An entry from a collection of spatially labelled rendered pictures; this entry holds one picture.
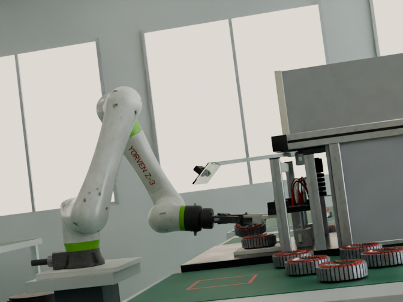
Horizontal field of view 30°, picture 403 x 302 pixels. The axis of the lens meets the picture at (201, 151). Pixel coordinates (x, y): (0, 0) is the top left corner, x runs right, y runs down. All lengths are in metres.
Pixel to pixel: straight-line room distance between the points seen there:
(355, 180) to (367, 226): 0.14
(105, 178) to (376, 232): 0.93
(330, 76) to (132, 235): 5.29
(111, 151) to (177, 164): 4.73
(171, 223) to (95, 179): 0.33
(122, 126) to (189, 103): 4.72
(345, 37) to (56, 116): 2.93
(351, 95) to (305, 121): 0.16
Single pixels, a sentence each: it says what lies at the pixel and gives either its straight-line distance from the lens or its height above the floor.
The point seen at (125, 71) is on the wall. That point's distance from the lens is 7.50.
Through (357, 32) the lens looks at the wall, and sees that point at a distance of 7.26.
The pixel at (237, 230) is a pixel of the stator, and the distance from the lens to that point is 2.66.
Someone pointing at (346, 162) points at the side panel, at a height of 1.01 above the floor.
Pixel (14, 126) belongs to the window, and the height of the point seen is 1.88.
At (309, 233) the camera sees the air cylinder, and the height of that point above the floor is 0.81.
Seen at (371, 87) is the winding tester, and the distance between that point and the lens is 2.32.
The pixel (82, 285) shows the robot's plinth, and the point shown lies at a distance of 2.62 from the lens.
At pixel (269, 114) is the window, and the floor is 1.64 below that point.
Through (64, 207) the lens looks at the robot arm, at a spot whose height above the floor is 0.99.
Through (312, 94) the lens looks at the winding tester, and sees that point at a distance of 2.32.
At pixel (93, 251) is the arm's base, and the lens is 2.73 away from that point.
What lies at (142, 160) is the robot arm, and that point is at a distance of 2.79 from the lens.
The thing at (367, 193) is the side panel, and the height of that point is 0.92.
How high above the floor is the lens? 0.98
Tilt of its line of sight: 3 degrees up
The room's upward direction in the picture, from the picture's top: 7 degrees counter-clockwise
